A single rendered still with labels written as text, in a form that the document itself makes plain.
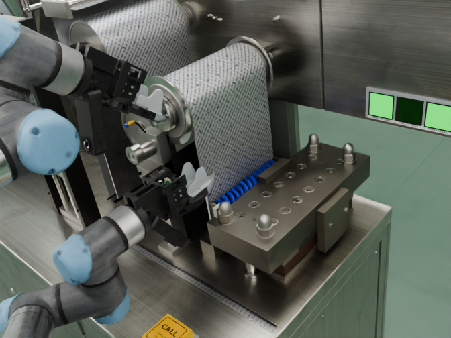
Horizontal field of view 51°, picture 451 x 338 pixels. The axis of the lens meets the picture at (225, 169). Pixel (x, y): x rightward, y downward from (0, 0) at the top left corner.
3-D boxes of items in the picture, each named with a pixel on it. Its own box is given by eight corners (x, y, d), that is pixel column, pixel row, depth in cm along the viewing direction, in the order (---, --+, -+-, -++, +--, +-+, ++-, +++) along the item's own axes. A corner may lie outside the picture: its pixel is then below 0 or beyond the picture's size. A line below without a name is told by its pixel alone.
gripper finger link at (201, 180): (220, 158, 96) (187, 180, 91) (224, 182, 99) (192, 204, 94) (209, 154, 98) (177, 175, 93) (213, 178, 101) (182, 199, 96)
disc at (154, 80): (149, 135, 102) (133, 71, 95) (152, 135, 103) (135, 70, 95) (197, 151, 93) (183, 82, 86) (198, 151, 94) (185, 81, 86)
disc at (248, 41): (227, 92, 118) (219, 33, 110) (228, 91, 118) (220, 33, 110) (274, 102, 108) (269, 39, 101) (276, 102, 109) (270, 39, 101)
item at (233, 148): (207, 208, 103) (193, 135, 93) (272, 159, 117) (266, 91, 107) (209, 209, 103) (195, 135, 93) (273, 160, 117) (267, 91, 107)
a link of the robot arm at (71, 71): (52, 91, 69) (26, 82, 74) (78, 100, 72) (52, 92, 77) (68, 43, 69) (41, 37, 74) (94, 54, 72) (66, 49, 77)
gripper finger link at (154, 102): (182, 98, 89) (145, 82, 82) (172, 128, 89) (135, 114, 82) (172, 96, 91) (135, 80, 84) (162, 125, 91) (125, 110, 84)
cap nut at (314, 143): (304, 151, 117) (303, 135, 114) (312, 144, 119) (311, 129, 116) (316, 154, 114) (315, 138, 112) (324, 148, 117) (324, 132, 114)
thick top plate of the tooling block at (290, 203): (211, 244, 101) (206, 222, 97) (313, 159, 124) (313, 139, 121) (270, 274, 91) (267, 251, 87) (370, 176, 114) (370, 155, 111)
